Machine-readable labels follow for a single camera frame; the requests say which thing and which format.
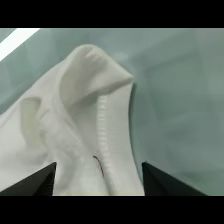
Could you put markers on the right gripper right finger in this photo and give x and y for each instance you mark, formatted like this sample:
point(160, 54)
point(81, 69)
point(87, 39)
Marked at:
point(163, 183)

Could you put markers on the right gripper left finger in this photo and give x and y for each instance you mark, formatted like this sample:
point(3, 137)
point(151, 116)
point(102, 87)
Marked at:
point(36, 183)

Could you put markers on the white T-shirt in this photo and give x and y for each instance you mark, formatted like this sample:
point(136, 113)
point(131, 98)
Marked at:
point(83, 133)

